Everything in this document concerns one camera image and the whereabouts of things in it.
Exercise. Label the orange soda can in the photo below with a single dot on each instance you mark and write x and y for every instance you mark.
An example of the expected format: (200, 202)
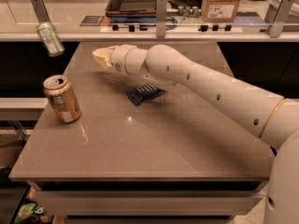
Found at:
(59, 91)

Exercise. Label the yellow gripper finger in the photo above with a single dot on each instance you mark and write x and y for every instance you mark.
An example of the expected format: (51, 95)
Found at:
(103, 56)

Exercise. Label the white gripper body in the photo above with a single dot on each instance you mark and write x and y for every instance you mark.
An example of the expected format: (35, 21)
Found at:
(119, 59)

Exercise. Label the left metal glass bracket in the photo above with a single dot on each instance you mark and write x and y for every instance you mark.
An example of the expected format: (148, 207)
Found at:
(41, 11)

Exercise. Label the blue snack bar wrapper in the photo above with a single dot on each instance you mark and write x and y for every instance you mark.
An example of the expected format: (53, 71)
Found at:
(143, 94)

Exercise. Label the table drawer front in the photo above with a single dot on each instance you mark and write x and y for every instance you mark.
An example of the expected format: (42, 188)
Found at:
(148, 203)

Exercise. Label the middle metal glass bracket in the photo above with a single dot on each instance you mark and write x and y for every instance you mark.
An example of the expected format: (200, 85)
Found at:
(161, 6)

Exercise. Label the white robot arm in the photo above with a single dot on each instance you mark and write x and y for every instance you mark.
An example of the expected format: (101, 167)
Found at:
(270, 117)

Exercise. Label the metal glass bracket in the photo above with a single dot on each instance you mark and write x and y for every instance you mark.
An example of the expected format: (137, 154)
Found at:
(276, 27)
(41, 11)
(161, 6)

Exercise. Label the right metal glass bracket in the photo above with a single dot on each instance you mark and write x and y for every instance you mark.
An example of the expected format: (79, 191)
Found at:
(276, 27)

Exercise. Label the cardboard box with label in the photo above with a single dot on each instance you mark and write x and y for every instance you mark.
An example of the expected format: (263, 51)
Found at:
(219, 10)

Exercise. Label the green snack bag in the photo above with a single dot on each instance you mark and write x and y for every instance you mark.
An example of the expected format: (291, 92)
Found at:
(33, 213)

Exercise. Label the green soda can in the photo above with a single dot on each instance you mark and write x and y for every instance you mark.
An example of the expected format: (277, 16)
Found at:
(53, 44)

